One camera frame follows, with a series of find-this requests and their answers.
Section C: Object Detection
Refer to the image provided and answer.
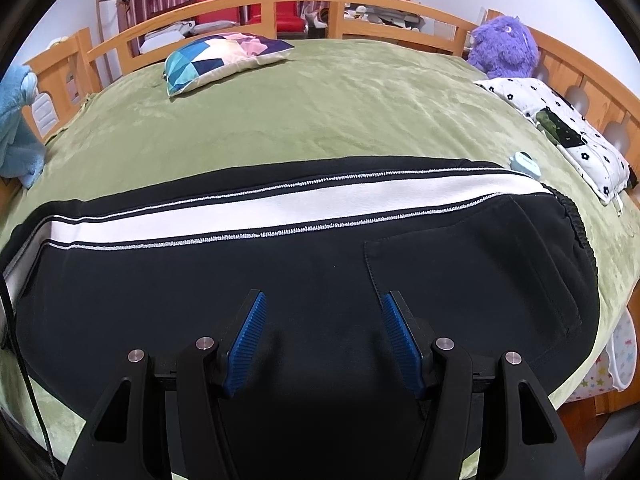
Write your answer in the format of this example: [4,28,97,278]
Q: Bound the black cable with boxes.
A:
[0,270,58,480]

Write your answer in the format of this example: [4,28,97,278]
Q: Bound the purple plush toy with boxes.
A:
[465,15,541,80]

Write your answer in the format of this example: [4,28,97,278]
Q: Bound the white floral pillow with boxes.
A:
[472,76,632,207]

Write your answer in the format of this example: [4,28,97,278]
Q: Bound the geometric print pillow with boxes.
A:
[162,32,296,98]

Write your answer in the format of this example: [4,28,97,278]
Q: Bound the black pants with white stripe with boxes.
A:
[2,157,601,461]

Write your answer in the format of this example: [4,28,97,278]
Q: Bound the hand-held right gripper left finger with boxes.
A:
[62,289,268,480]

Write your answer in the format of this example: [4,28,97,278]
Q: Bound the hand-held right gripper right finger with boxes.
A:
[381,290,586,480]

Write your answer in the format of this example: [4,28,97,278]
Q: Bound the small teal case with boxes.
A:
[509,151,543,180]

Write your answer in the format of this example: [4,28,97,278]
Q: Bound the white cushion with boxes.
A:
[140,22,196,53]

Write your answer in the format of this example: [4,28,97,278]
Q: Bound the blue plush towel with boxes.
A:
[0,64,47,190]

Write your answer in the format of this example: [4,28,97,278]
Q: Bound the star print cloth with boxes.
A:
[567,310,640,401]

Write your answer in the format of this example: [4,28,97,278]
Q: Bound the green plush blanket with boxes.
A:
[0,37,640,480]

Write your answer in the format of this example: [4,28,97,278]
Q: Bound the wooden coat rack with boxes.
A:
[95,0,133,81]

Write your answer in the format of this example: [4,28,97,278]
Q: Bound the wooden bed frame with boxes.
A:
[0,0,640,241]

